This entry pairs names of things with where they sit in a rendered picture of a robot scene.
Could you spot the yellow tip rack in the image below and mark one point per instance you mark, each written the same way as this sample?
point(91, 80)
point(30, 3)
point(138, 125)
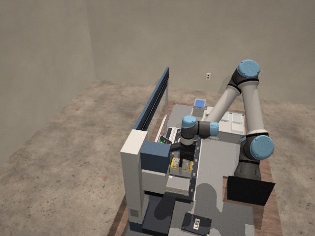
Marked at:
point(174, 169)

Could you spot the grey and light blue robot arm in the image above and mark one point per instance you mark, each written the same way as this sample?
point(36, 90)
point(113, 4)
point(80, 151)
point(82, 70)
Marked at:
point(256, 144)

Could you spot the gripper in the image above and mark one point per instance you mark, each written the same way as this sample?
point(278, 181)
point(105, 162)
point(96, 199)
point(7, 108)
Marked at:
point(187, 153)

